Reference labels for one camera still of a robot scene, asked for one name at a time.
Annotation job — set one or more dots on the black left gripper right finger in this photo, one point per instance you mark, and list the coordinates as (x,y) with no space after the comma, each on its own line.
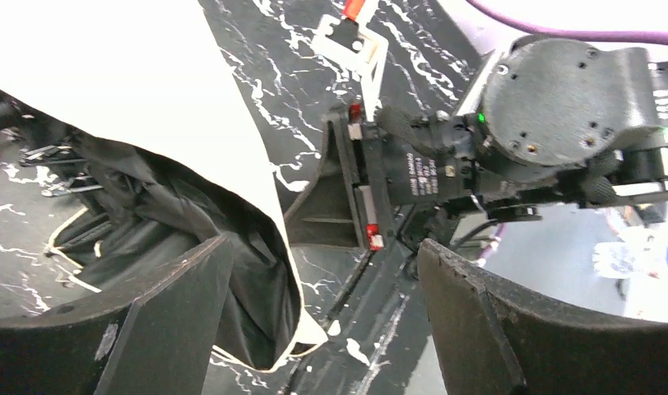
(493,336)

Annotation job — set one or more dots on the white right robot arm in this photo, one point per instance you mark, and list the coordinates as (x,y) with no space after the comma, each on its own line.
(548,121)

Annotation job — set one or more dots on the beige and black folding umbrella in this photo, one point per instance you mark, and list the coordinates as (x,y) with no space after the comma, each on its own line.
(146,73)

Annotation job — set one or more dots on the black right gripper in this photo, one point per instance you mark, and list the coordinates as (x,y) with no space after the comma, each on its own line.
(375,184)

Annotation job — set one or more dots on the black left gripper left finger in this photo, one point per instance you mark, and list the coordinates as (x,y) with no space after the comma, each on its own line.
(149,334)

